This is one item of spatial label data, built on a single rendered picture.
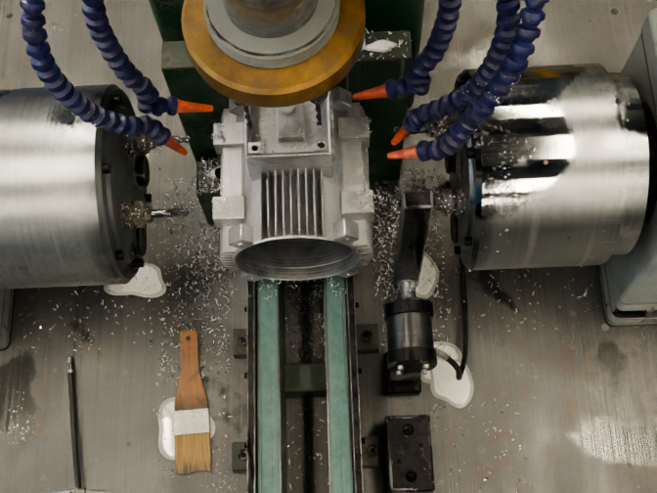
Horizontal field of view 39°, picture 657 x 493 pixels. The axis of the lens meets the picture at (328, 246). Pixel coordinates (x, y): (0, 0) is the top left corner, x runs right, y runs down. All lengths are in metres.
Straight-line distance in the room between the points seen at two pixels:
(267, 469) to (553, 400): 0.42
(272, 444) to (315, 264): 0.24
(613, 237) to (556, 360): 0.30
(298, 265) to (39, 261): 0.33
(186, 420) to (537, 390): 0.49
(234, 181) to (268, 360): 0.24
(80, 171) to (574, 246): 0.57
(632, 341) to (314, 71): 0.70
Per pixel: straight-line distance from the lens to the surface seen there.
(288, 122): 1.08
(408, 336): 1.08
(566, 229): 1.08
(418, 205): 0.91
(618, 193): 1.08
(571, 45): 1.57
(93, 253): 1.10
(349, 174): 1.13
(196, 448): 1.31
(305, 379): 1.27
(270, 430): 1.19
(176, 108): 1.03
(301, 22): 0.88
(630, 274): 1.26
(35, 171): 1.09
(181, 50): 1.14
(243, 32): 0.88
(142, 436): 1.33
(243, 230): 1.08
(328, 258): 1.20
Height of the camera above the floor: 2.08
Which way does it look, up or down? 69 degrees down
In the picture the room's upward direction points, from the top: 5 degrees counter-clockwise
